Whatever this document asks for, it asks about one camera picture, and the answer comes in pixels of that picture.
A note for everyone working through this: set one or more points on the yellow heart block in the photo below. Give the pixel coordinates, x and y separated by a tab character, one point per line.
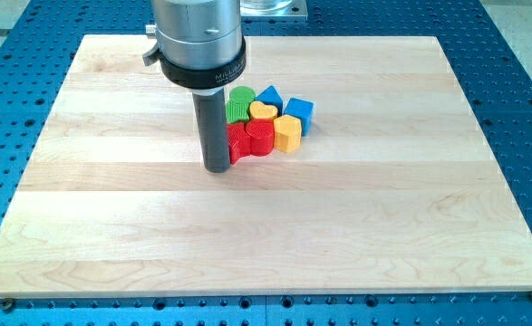
260	111

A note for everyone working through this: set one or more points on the red star block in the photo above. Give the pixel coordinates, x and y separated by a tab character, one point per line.
239	143

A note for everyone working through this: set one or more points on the board clamp screw left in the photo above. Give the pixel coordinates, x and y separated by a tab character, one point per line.
7	304

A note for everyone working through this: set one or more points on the green round block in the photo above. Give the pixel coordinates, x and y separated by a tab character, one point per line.
242	94

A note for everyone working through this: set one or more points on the blue cube block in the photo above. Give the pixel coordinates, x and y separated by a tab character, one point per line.
301	109

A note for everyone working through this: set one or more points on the red round block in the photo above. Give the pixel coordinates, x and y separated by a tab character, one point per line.
262	135

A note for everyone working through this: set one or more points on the yellow hexagon block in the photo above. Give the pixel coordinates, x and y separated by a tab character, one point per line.
288	133

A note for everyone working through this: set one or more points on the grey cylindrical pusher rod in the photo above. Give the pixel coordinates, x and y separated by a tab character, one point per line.
210	109

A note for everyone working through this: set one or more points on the blue triangle block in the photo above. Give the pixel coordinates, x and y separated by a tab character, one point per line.
271	96

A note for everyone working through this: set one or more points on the green star block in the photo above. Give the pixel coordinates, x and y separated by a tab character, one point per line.
237	112

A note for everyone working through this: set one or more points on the black collar tool mount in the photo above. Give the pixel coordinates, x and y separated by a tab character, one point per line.
206	79

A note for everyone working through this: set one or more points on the light wooden board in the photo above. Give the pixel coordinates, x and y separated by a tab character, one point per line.
394	189

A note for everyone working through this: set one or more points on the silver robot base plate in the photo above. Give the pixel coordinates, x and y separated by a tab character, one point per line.
275	10

